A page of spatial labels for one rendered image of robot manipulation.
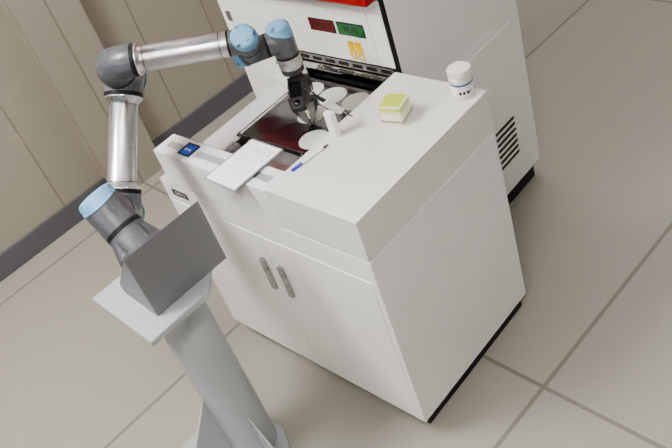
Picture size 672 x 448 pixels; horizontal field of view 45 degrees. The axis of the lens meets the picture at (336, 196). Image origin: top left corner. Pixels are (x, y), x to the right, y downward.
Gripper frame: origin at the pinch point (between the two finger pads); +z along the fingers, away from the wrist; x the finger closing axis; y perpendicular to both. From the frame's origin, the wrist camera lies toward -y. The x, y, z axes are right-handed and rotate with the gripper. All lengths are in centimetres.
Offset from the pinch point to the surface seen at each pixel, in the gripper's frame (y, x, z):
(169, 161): -4.4, 47.5, -1.9
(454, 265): -38, -34, 39
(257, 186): -33.8, 15.0, -4.8
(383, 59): 11.2, -27.4, -9.2
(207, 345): -55, 43, 32
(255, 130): 6.1, 19.6, 1.4
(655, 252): -2, -106, 91
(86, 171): 121, 141, 71
